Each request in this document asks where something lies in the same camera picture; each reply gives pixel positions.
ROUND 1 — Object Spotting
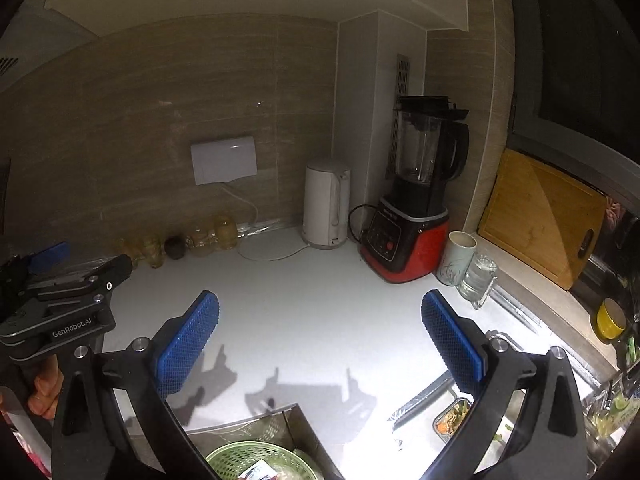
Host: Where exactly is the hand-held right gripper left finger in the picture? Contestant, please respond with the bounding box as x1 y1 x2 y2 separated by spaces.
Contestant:
50 290 221 480

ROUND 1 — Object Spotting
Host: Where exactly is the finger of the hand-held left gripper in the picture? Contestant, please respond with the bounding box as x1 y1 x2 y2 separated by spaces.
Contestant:
30 254 135 295
20 241 71 275

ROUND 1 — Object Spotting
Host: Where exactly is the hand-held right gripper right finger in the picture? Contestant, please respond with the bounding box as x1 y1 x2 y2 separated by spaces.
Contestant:
417 290 591 480

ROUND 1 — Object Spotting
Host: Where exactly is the green plastic basket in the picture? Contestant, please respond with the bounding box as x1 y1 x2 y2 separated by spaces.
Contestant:
205 441 326 480

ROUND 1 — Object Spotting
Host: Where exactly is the person's left hand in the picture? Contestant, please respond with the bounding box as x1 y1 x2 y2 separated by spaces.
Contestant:
27 357 63 421

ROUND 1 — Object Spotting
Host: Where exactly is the clear glass mug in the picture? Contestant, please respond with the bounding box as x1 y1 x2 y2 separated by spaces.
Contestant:
457 254 500 309

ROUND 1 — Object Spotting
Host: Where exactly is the silver foil strip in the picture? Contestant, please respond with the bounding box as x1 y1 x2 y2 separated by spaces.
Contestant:
390 372 456 433

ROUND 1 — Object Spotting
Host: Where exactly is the glass food container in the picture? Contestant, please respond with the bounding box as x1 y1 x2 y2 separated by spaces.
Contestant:
432 396 473 443

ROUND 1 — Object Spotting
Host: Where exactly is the white patterned ceramic cup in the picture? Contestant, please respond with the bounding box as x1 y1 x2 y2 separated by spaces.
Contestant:
436 231 478 287

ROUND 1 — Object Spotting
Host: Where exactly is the grey metal bin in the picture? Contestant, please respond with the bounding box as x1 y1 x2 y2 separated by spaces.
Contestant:
182 402 346 480

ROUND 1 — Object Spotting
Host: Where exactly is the red and black blender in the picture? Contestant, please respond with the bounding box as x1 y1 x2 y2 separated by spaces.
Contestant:
359 94 471 283

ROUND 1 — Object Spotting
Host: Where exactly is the yellow cup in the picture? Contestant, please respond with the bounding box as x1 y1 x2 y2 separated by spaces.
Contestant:
596 297 628 343

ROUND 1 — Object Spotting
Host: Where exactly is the wooden cutting board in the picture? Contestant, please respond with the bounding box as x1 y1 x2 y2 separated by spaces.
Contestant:
477 147 608 291

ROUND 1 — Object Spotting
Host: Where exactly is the white electric kettle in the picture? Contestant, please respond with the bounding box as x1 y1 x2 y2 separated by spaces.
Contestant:
301 158 351 251

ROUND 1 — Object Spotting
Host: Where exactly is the dark window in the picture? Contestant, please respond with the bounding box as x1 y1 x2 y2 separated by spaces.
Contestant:
510 0 640 171

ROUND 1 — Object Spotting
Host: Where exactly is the white power cable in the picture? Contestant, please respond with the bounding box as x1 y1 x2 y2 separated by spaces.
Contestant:
220 182 313 262

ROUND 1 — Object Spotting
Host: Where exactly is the white wall outlet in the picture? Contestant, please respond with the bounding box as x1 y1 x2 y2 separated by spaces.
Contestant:
190 135 258 187

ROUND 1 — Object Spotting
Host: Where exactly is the black power cable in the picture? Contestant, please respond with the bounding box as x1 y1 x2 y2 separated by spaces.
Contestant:
348 203 383 243

